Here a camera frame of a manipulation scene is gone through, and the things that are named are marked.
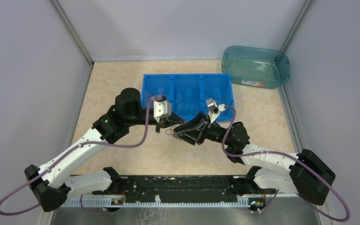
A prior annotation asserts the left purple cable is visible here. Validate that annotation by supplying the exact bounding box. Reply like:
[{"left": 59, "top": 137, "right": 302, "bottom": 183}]
[{"left": 0, "top": 95, "right": 166, "bottom": 216}]

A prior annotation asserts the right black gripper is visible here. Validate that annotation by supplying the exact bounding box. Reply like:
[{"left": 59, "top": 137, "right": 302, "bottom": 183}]
[{"left": 173, "top": 111, "right": 232, "bottom": 146}]

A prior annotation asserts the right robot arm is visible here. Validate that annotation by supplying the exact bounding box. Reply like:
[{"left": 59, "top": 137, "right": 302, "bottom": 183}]
[{"left": 173, "top": 112, "right": 336, "bottom": 206}]

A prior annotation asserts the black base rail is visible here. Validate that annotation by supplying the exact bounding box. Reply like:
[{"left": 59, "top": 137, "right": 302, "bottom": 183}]
[{"left": 112, "top": 175, "right": 262, "bottom": 203}]

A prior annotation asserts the blue three-compartment bin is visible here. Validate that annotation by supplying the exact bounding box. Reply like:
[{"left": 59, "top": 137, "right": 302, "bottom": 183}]
[{"left": 141, "top": 74, "right": 235, "bottom": 121}]

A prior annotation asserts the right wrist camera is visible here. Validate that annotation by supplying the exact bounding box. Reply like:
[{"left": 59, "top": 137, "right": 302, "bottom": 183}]
[{"left": 205, "top": 98, "right": 225, "bottom": 124}]

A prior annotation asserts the white toothed cable strip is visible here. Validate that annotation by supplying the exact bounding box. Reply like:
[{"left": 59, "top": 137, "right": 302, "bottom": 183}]
[{"left": 62, "top": 196, "right": 251, "bottom": 208}]

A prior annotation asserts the teal transparent plastic tub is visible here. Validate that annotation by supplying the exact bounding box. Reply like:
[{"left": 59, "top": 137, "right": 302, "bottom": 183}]
[{"left": 221, "top": 45, "right": 291, "bottom": 89}]

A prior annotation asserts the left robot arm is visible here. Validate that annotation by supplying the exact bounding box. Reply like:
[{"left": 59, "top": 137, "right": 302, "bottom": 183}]
[{"left": 24, "top": 88, "right": 184, "bottom": 212}]

